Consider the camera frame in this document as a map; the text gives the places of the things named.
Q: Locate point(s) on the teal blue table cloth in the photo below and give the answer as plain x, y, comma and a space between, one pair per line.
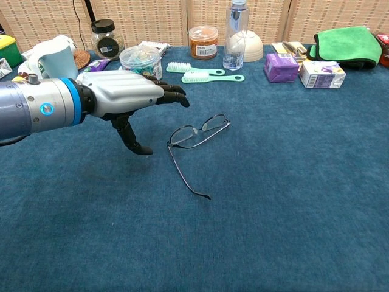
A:
273, 182

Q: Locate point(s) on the white red snack packet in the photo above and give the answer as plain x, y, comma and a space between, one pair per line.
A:
158, 45

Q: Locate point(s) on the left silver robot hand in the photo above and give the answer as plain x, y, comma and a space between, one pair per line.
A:
121, 91

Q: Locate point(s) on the green box yellow lid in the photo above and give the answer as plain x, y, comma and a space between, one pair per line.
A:
10, 51

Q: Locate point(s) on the mint green brush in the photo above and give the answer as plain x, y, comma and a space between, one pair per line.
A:
194, 77
177, 67

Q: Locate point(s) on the green folded towel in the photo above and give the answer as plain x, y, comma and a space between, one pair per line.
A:
346, 45

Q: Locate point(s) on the purple white toothpaste tube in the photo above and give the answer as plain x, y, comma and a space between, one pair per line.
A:
98, 64

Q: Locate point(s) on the clear tub of binder clips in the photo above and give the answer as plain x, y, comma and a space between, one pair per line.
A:
139, 59

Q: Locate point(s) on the glass jar black lid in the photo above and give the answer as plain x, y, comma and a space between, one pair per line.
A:
108, 45

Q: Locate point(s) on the bamboo folding screen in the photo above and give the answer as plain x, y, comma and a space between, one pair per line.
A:
152, 21

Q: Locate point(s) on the cream upturned bowl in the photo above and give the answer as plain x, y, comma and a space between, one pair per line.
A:
253, 45

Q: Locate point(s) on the orange jar clear lid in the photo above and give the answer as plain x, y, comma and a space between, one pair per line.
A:
203, 45

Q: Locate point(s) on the black stand pole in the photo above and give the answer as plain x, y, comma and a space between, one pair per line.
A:
88, 9

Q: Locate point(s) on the clear plastic water bottle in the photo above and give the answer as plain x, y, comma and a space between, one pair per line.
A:
235, 36

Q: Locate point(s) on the round woven coaster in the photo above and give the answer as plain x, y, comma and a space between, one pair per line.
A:
82, 59

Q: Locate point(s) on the honey bottle yellow cap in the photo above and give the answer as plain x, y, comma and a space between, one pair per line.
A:
19, 78

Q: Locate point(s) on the white purple printed box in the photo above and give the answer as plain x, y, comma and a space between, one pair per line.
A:
322, 74

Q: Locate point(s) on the yellow razor package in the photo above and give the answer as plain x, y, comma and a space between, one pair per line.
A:
288, 47

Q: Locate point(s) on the black-framed eyeglasses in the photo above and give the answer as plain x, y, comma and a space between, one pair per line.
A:
182, 135

